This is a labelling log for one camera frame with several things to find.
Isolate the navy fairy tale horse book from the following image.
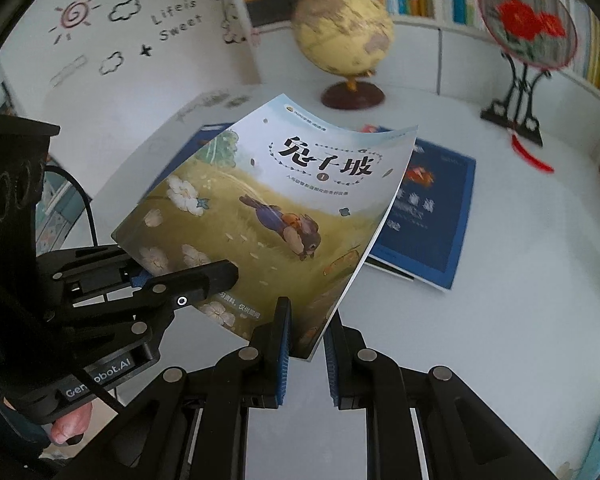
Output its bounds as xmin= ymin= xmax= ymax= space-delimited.
xmin=365 ymin=138 xmax=477 ymax=290

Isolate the yellow meadow rabbit book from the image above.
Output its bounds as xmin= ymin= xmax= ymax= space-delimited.
xmin=112 ymin=94 xmax=416 ymax=360

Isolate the person left hand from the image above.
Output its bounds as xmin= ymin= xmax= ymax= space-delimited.
xmin=50 ymin=403 xmax=93 ymax=445

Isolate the red tassel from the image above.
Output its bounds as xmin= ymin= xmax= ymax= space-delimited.
xmin=510 ymin=132 xmax=555 ymax=174

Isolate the yellow desk globe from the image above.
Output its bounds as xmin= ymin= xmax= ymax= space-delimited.
xmin=291 ymin=0 xmax=394 ymax=110

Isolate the white bookshelf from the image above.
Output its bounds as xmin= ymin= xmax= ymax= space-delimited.
xmin=233 ymin=0 xmax=600 ymax=162

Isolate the embroidered round fan on stand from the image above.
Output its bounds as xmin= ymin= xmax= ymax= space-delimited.
xmin=478 ymin=0 xmax=578 ymax=146

